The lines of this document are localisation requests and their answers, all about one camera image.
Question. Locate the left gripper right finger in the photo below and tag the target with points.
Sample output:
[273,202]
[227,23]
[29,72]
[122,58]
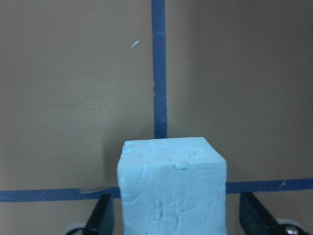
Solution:
[255,219]

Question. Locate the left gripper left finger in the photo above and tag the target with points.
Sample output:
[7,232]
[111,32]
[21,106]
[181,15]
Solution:
[101,220]

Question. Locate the light blue block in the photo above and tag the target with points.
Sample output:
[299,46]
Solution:
[173,186]

